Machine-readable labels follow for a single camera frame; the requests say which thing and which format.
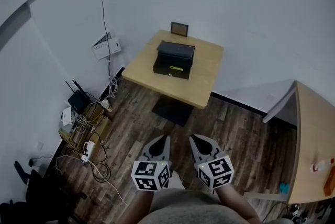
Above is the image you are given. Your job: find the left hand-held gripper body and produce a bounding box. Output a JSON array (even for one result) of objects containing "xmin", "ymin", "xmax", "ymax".
[{"xmin": 131, "ymin": 149, "xmax": 173, "ymax": 192}]

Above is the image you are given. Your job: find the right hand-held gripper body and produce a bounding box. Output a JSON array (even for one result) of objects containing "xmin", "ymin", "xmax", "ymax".
[{"xmin": 193, "ymin": 147, "xmax": 235, "ymax": 190}]

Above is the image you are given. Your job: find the black box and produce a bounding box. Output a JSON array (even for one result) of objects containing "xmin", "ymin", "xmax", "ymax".
[{"xmin": 152, "ymin": 40, "xmax": 196, "ymax": 80}]

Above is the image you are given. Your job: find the person's right forearm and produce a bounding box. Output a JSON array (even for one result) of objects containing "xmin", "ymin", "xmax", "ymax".
[{"xmin": 215, "ymin": 184, "xmax": 260, "ymax": 224}]

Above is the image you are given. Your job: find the person's left forearm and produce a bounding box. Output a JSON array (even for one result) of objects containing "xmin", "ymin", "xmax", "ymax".
[{"xmin": 114, "ymin": 188, "xmax": 155, "ymax": 224}]

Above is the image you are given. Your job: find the brown cardboard box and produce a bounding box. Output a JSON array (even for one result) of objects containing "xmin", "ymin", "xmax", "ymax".
[{"xmin": 58, "ymin": 101, "xmax": 111, "ymax": 160}]

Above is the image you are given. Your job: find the orange box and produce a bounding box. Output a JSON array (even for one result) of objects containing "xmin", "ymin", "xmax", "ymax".
[{"xmin": 323, "ymin": 167, "xmax": 335, "ymax": 197}]

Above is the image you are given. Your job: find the person's grey shirt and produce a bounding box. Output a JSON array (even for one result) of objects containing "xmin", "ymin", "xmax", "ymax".
[{"xmin": 138, "ymin": 187, "xmax": 252, "ymax": 224}]

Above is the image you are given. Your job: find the small wooden table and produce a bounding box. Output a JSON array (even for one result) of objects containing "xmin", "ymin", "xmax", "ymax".
[{"xmin": 121, "ymin": 29, "xmax": 225, "ymax": 127}]

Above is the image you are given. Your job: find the white power strip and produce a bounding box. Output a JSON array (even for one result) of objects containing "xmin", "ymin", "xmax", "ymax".
[{"xmin": 83, "ymin": 140, "xmax": 95, "ymax": 159}]

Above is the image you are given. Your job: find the teal object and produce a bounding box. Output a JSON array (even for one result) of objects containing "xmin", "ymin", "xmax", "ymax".
[{"xmin": 278, "ymin": 182, "xmax": 291, "ymax": 194}]

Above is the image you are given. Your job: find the black router with antennas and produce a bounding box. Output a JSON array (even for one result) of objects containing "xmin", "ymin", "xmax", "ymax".
[{"xmin": 65, "ymin": 79, "xmax": 91, "ymax": 115}]

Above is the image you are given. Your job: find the white network device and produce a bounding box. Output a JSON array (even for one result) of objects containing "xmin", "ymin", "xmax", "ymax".
[{"xmin": 61, "ymin": 107, "xmax": 74, "ymax": 126}]

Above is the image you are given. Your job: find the large wooden desk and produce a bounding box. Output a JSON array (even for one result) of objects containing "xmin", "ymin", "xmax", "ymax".
[{"xmin": 243, "ymin": 80, "xmax": 335, "ymax": 204}]

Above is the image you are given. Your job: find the black office chair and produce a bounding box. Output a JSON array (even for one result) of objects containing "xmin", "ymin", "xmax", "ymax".
[{"xmin": 0, "ymin": 160, "xmax": 66, "ymax": 224}]

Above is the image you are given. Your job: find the white floor cable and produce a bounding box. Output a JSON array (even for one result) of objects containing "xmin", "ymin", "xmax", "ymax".
[{"xmin": 55, "ymin": 154, "xmax": 129, "ymax": 207}]

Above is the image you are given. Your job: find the black floor cable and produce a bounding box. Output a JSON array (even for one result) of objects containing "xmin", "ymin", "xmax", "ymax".
[{"xmin": 90, "ymin": 130, "xmax": 112, "ymax": 183}]

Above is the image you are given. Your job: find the white wall cabinet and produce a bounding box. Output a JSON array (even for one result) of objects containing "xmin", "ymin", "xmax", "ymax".
[{"xmin": 91, "ymin": 31, "xmax": 122, "ymax": 62}]

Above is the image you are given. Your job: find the dark picture frame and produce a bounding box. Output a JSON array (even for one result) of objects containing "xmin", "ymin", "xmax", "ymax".
[{"xmin": 171, "ymin": 21, "xmax": 189, "ymax": 37}]

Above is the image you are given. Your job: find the thin hanging wall cable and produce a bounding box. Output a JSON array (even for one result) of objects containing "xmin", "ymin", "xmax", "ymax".
[{"xmin": 94, "ymin": 0, "xmax": 113, "ymax": 80}]

